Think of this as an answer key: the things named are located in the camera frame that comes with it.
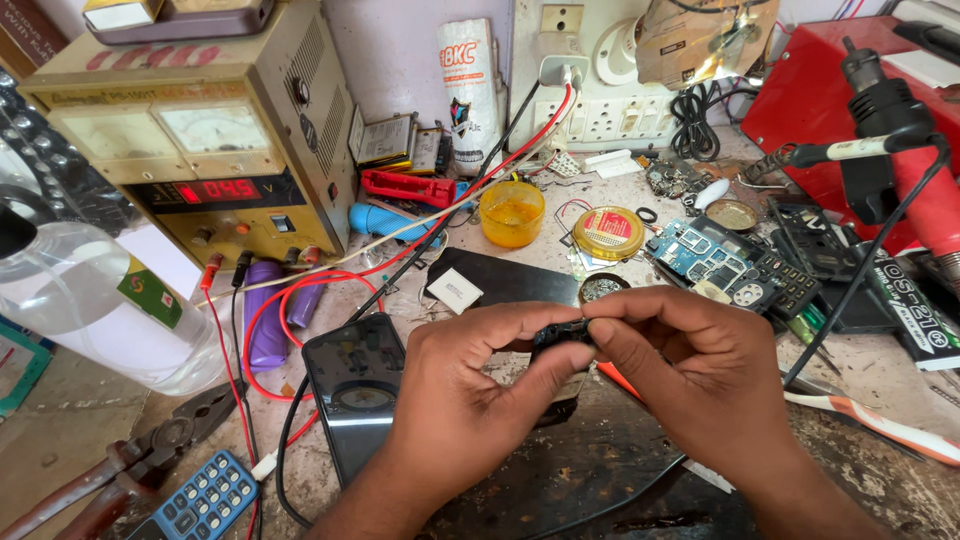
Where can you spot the person's left hand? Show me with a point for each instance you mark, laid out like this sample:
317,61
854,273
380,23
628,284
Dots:
450,405

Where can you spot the person's right hand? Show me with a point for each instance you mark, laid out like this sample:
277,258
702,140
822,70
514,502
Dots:
697,390

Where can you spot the small black phone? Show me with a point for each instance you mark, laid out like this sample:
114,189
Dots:
562,335

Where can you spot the black smartphone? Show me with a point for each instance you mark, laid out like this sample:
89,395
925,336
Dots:
352,390

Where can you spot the small white battery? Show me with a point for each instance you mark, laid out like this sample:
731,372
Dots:
454,291

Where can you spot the green screwdriver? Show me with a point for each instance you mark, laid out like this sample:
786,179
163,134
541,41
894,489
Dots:
806,334

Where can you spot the blue circuit board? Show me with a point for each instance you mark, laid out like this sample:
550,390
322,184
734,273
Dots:
694,251

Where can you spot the small tin of solder wool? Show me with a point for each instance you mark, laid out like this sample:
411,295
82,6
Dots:
602,288

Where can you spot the black flat mat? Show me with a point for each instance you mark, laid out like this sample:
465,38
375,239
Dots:
517,279

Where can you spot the purple battery cell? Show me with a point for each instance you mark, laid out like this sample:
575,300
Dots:
306,304
264,322

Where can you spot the brass round lid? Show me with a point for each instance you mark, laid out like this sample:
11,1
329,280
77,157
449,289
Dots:
731,215

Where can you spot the round tin with red label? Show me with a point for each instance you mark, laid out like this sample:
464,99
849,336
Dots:
607,232

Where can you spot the orange white toothbrush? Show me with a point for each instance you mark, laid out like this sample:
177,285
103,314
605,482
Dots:
877,424

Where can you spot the black phone housing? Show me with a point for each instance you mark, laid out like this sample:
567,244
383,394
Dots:
814,240

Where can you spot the white oval piece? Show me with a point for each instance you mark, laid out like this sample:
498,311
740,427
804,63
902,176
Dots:
711,193

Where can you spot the yellow plastic cup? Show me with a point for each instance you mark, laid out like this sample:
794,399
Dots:
512,217

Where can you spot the small dark circuit board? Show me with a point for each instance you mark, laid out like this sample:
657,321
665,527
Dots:
675,178

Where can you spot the red plastic tool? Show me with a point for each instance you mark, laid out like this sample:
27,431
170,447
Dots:
409,187

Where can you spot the black test lead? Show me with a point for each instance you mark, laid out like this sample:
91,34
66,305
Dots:
238,315

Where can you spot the red test lead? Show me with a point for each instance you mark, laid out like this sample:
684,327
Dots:
225,352

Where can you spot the black green glue box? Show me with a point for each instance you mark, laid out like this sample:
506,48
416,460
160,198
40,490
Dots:
919,315

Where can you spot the white plastic piece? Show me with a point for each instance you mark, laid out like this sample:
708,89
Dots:
609,163

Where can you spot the blue keypad phone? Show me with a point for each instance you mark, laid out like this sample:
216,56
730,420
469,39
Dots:
202,502

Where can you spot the stack of phone batteries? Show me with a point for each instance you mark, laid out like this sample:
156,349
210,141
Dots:
390,142

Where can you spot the soldering iron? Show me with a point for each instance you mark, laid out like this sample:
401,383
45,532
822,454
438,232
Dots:
840,150

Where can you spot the red metal box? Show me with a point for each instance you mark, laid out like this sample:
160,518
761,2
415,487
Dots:
795,105

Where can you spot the white printed packet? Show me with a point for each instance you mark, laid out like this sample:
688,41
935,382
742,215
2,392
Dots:
471,97

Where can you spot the rusty pliers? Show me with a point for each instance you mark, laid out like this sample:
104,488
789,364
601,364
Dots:
142,457

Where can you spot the black hot air gun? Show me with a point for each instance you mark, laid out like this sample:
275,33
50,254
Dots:
881,112

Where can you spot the white charger plug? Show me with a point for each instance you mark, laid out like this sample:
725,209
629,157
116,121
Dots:
562,70

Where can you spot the beige bench power supply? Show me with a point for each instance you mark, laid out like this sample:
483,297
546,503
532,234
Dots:
210,150

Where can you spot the brown cardboard sheet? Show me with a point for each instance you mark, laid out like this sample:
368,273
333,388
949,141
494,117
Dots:
697,37

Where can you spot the clear plastic bottle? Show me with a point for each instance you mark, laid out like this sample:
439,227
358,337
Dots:
82,300

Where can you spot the teal booklet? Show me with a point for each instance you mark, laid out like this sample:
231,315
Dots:
19,367

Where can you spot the grey purple device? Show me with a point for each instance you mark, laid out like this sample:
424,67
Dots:
195,22

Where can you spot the black bubble wrap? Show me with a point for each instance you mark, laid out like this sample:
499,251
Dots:
52,157

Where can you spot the yellow white box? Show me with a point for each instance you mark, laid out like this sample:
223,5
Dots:
120,13

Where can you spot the brown carton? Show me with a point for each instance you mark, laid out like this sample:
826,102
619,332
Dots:
30,34

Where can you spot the black phone keypad frame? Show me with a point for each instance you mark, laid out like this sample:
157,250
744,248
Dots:
780,289

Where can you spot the white wall switchboard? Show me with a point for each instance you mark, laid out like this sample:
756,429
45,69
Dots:
600,112

